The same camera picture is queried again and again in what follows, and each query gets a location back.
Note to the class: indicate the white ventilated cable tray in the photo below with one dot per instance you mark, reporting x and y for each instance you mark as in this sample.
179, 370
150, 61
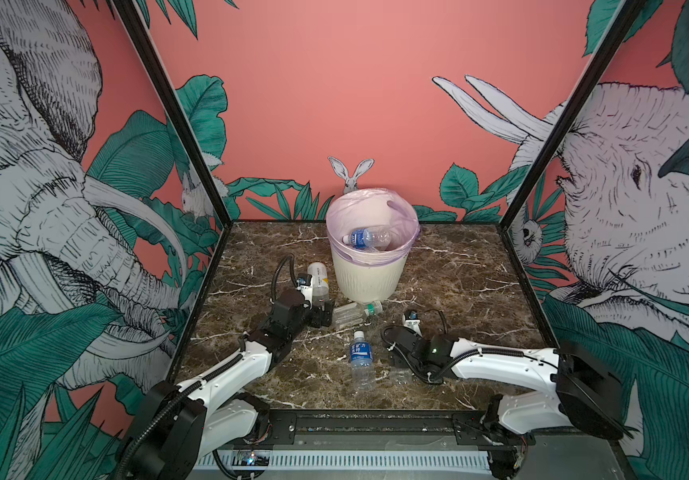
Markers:
474, 462

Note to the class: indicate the blue Pocari label bottle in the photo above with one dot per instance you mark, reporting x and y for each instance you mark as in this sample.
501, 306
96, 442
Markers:
372, 238

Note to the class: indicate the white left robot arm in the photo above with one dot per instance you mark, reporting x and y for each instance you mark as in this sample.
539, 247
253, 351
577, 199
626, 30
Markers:
178, 424

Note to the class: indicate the clear bottle green cap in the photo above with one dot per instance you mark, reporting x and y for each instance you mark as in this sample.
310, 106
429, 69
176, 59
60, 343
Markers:
354, 314

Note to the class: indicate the white ribbed trash bin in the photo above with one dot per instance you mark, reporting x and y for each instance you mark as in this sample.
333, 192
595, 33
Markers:
364, 279

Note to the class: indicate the black enclosure frame post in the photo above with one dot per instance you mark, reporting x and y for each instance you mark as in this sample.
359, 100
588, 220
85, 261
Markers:
624, 16
133, 23

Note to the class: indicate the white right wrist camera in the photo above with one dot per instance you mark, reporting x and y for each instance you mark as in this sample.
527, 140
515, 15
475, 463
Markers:
411, 321

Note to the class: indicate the black enclosure frame post left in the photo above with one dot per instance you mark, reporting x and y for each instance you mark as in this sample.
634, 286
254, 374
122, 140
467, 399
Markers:
133, 23

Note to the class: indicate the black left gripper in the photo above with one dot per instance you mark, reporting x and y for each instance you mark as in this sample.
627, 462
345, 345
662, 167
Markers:
315, 319

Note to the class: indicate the white label tall bottle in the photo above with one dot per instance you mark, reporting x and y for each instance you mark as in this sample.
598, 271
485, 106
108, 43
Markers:
319, 282

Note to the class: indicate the black enclosure frame post right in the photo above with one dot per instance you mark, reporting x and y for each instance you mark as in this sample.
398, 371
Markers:
624, 16

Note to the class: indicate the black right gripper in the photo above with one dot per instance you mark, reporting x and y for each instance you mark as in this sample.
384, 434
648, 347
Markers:
397, 363

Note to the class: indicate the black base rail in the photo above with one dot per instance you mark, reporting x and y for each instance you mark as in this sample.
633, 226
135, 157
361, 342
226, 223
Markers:
464, 426

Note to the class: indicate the purple plastic bin liner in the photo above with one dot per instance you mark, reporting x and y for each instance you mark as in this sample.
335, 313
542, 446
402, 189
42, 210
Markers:
373, 207

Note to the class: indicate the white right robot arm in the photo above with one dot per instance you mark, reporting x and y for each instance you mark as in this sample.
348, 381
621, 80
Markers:
566, 386

